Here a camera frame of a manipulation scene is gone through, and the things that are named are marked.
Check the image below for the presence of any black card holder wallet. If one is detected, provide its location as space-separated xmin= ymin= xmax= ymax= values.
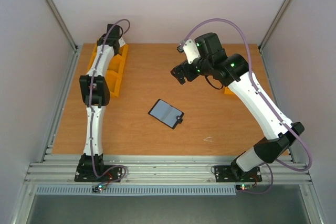
xmin=148 ymin=99 xmax=184 ymax=129

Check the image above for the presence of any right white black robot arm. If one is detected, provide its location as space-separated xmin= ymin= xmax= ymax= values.
xmin=171 ymin=33 xmax=305 ymax=181

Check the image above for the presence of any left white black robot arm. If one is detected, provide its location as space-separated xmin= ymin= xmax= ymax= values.
xmin=78 ymin=24 xmax=123 ymax=181

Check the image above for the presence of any yellow bin right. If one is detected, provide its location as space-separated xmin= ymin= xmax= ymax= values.
xmin=224 ymin=87 xmax=235 ymax=95

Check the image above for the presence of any yellow bin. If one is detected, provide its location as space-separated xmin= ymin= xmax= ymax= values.
xmin=224 ymin=87 xmax=235 ymax=95
xmin=105 ymin=70 xmax=123 ymax=97
xmin=88 ymin=43 xmax=129 ymax=68
xmin=86 ymin=55 xmax=126 ymax=79

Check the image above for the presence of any yellow bin far left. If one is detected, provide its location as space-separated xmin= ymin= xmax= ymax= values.
xmin=88 ymin=43 xmax=129 ymax=68

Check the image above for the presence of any yellow bin middle left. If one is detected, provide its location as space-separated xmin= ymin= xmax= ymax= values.
xmin=86 ymin=55 xmax=126 ymax=79

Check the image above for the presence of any yellow bin near left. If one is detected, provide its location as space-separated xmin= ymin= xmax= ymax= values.
xmin=105 ymin=70 xmax=123 ymax=97

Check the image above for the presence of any right small circuit board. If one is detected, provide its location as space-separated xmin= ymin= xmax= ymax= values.
xmin=236 ymin=184 xmax=255 ymax=191

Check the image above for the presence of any small circuit board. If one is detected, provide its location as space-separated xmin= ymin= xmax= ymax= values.
xmin=92 ymin=184 xmax=108 ymax=193
xmin=236 ymin=184 xmax=255 ymax=191

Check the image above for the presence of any left small circuit board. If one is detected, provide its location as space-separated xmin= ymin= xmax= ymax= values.
xmin=92 ymin=184 xmax=108 ymax=193

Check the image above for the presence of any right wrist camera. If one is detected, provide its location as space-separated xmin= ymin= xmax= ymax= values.
xmin=177 ymin=39 xmax=201 ymax=65

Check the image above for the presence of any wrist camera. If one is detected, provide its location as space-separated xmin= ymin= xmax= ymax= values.
xmin=118 ymin=37 xmax=126 ymax=48
xmin=177 ymin=39 xmax=201 ymax=65

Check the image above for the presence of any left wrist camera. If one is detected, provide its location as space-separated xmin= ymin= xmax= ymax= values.
xmin=118 ymin=37 xmax=126 ymax=48

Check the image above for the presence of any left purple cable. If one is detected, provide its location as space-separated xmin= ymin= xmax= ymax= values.
xmin=88 ymin=18 xmax=131 ymax=180

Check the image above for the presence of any purple cable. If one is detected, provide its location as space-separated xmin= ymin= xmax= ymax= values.
xmin=88 ymin=18 xmax=131 ymax=180
xmin=178 ymin=18 xmax=313 ymax=195

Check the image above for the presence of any right aluminium corner post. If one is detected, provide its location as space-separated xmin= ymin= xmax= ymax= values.
xmin=258 ymin=0 xmax=292 ymax=53

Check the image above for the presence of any aluminium corner post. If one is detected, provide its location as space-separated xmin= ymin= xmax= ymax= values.
xmin=258 ymin=0 xmax=292 ymax=53
xmin=45 ymin=0 xmax=78 ymax=52

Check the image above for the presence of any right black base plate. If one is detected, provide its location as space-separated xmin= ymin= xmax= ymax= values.
xmin=211 ymin=165 xmax=262 ymax=183

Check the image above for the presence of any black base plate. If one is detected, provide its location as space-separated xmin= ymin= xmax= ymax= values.
xmin=211 ymin=165 xmax=262 ymax=183
xmin=74 ymin=164 xmax=125 ymax=184

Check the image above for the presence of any grey slotted cable duct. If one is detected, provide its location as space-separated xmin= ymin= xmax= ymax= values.
xmin=36 ymin=185 xmax=236 ymax=196

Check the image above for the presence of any left aluminium corner post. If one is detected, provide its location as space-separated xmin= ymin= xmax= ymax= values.
xmin=45 ymin=0 xmax=78 ymax=52

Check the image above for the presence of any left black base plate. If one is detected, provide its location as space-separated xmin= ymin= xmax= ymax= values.
xmin=74 ymin=164 xmax=125 ymax=184

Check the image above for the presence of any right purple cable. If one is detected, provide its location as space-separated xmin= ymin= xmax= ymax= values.
xmin=178 ymin=18 xmax=313 ymax=195

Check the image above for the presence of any aluminium rail frame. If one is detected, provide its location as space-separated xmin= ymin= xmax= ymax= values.
xmin=24 ymin=154 xmax=312 ymax=185

